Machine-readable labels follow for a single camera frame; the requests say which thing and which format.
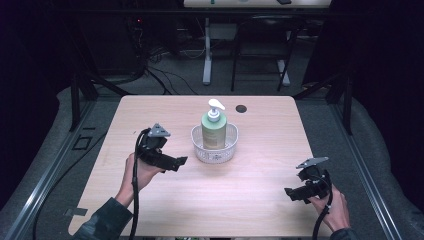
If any white background desk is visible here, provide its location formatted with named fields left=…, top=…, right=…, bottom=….
left=183, top=0, right=333, bottom=86

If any grey tape strip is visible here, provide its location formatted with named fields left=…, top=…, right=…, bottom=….
left=64, top=207, right=89, bottom=217

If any green pump soap bottle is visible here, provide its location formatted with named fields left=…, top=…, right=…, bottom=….
left=200, top=98, right=228, bottom=151

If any black floor cable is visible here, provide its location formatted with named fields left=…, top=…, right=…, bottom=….
left=31, top=131, right=108, bottom=240

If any person's left hand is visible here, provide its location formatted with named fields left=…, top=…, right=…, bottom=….
left=114, top=153, right=166, bottom=208

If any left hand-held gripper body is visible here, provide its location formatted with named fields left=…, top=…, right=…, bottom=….
left=135, top=122, right=172, bottom=170

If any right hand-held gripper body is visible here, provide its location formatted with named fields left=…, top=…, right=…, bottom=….
left=295, top=156, right=332, bottom=201

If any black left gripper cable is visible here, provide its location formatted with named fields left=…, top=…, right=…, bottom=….
left=128, top=127, right=152, bottom=240

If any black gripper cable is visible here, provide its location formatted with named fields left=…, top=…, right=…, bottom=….
left=311, top=169, right=334, bottom=240
left=128, top=127, right=152, bottom=240

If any black metal frame stand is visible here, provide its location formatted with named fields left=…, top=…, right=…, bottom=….
left=293, top=70, right=354, bottom=136
left=68, top=70, right=135, bottom=133

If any person's right hand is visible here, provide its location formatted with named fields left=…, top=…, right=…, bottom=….
left=307, top=184, right=351, bottom=233

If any bundle of black cables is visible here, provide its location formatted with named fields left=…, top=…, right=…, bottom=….
left=125, top=16, right=202, bottom=96

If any black chair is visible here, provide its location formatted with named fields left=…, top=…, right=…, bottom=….
left=230, top=14, right=302, bottom=93

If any white plastic basket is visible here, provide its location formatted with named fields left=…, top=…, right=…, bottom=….
left=190, top=122, right=240, bottom=165

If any aluminium floor rail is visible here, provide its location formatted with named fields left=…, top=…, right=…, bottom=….
left=0, top=99, right=98, bottom=240
left=328, top=99, right=405, bottom=240

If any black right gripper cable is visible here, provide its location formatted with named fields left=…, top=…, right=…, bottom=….
left=311, top=169, right=334, bottom=240

